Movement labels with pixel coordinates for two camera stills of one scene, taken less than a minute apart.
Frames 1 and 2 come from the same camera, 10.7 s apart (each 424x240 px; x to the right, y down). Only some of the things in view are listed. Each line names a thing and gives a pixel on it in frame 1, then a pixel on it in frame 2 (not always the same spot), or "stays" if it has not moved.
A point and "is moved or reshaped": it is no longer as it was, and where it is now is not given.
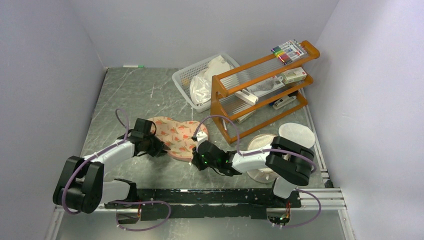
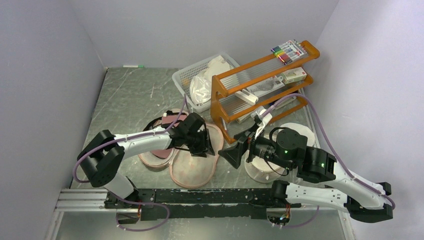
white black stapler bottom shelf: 283,101 stays
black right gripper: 196,160 to 233,154
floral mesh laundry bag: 177,135 is moved or reshaped
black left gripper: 157,150 to 206,146
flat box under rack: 240,119 stays
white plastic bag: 200,90 stays
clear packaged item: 275,82 stays
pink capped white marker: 224,125 stays
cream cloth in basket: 216,66 stays
